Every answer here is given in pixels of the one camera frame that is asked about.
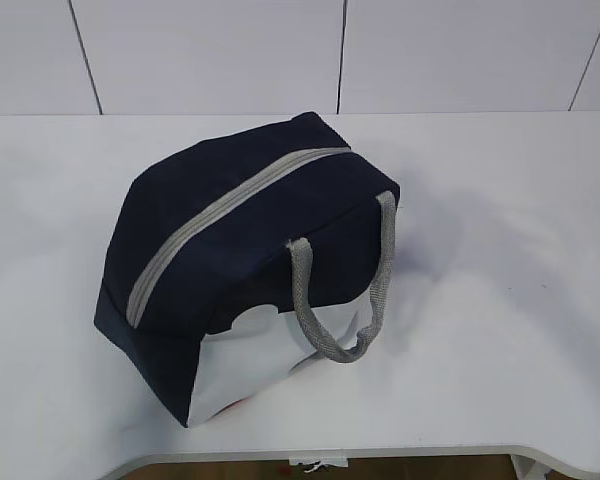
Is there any navy insulated lunch bag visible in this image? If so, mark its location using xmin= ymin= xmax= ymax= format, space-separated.
xmin=94 ymin=112 xmax=400 ymax=427

